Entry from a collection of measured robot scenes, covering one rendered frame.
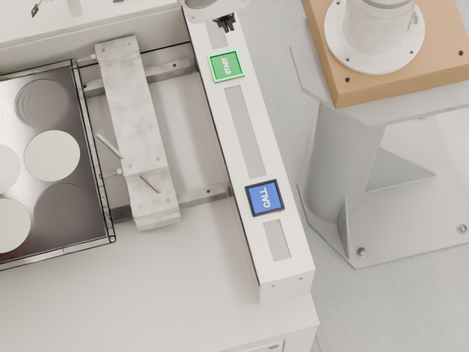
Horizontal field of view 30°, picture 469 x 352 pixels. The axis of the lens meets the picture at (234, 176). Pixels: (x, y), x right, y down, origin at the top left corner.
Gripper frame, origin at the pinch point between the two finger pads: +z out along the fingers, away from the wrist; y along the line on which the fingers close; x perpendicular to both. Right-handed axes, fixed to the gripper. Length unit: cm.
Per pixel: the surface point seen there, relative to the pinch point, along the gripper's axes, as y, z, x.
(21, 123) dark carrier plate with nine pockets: -42.1, 13.2, 1.6
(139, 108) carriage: -21.5, 19.6, 0.1
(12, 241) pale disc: -47, 12, -20
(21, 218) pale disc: -45.0, 12.7, -16.5
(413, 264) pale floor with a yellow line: 21, 119, -20
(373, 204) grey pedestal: 16, 116, -1
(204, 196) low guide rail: -14.8, 24.1, -18.8
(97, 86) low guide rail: -28.8, 21.1, 8.4
